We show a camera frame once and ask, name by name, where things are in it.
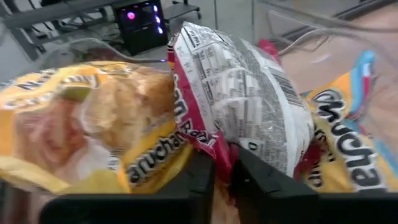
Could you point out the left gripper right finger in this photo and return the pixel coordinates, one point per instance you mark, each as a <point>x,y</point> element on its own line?
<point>311,210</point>

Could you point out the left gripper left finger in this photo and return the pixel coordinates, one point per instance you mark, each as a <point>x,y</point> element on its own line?
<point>140,210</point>

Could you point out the blue-edged ramen packet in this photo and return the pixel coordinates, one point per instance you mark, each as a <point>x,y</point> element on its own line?
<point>342,140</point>

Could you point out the yellow ramen packet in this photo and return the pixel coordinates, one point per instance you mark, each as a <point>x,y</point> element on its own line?
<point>93,124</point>

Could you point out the red beef ramen packet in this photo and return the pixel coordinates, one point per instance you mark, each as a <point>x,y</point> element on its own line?
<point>242,93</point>

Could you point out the black computer tower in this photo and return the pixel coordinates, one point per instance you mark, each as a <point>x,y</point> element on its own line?
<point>140,34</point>

